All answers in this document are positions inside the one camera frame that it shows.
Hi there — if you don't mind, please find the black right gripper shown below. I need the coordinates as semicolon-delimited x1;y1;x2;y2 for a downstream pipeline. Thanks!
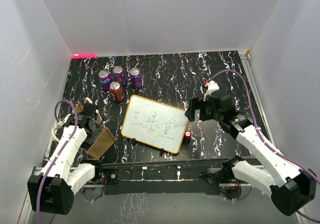
185;96;223;122

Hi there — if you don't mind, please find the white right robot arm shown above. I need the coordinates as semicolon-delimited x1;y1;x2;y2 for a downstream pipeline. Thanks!
185;90;317;216

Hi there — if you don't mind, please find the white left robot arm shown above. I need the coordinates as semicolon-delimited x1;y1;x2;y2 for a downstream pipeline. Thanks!
27;103;104;215

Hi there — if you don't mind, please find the brown canvas bag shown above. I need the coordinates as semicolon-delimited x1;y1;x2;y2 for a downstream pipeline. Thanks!
51;97;116;160

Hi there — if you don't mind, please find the yellow framed whiteboard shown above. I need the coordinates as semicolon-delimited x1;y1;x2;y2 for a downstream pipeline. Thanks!
121;95;189;154

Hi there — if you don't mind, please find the red light strip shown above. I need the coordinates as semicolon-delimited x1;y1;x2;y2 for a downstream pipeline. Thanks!
72;54;97;59

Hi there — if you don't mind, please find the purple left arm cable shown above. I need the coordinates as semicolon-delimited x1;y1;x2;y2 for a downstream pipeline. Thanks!
36;99;79;224

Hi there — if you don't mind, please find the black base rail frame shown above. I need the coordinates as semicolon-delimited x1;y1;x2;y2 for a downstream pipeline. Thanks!
82;156;258;197

